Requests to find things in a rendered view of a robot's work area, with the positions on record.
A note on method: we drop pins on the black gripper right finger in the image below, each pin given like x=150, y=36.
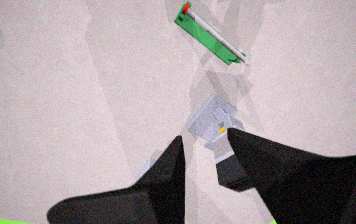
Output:
x=297, y=187

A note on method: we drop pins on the grey tapered pin with red cap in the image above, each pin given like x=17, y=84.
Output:
x=216, y=35

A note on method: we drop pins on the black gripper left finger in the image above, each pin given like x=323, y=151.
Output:
x=158, y=197

